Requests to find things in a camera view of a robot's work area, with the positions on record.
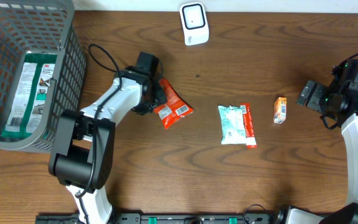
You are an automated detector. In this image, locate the orange tissue packet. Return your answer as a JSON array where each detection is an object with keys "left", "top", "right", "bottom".
[{"left": 273, "top": 97, "right": 287, "bottom": 124}]

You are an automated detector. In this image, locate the red Nescafe coffee pack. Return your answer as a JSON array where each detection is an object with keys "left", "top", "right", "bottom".
[{"left": 154, "top": 78, "right": 194, "bottom": 129}]

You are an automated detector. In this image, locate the white barcode scanner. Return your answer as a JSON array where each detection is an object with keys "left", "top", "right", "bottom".
[{"left": 179, "top": 2, "right": 209, "bottom": 46}]

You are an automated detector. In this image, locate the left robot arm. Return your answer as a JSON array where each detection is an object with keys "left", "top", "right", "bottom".
[{"left": 48, "top": 65, "right": 166, "bottom": 223}]

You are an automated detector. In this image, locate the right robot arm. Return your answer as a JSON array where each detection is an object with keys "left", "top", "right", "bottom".
[{"left": 270, "top": 80, "right": 358, "bottom": 223}]

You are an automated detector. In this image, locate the red Nescafe stick sachet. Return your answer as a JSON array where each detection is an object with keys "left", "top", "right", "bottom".
[{"left": 241, "top": 103, "right": 257, "bottom": 149}]

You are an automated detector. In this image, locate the grey plastic mesh basket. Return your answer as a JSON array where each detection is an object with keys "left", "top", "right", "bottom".
[{"left": 0, "top": 1, "right": 86, "bottom": 153}]

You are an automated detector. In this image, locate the mint green wet wipes pack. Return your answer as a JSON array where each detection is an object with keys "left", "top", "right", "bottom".
[{"left": 218, "top": 105, "right": 247, "bottom": 144}]

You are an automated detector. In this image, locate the green white 3M package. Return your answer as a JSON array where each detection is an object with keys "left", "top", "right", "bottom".
[{"left": 1, "top": 53, "right": 57, "bottom": 140}]

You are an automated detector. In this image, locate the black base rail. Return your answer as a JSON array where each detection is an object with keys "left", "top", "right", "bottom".
[{"left": 35, "top": 212, "right": 285, "bottom": 224}]

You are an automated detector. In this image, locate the left black cable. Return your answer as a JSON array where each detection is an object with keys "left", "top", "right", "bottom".
[{"left": 75, "top": 43, "right": 127, "bottom": 224}]

